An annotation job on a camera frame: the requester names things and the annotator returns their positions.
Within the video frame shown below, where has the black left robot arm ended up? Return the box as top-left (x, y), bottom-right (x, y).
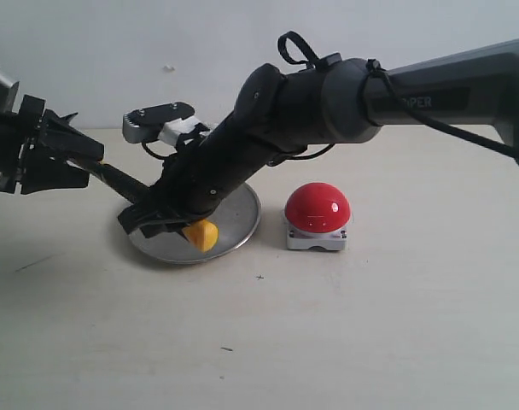
top-left (119, 32), bottom-right (519, 232)

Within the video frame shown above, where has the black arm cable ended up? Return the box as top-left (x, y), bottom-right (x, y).
top-left (277, 30), bottom-right (519, 163)

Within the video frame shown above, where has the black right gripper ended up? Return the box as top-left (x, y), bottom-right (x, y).
top-left (0, 95), bottom-right (104, 195)

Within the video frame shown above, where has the red dome push button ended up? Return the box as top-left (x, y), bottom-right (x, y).
top-left (283, 182), bottom-right (353, 252)

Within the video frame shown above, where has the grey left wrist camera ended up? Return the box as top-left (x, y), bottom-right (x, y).
top-left (122, 102), bottom-right (211, 146)

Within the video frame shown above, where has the round metal plate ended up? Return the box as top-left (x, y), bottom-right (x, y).
top-left (129, 184), bottom-right (261, 265)

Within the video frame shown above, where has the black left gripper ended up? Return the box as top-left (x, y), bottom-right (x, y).
top-left (117, 113), bottom-right (294, 238)

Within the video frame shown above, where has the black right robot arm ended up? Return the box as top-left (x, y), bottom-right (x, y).
top-left (0, 95), bottom-right (192, 237)

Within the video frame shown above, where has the yellow black claw hammer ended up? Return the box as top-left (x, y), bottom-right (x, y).
top-left (70, 158), bottom-right (219, 252)

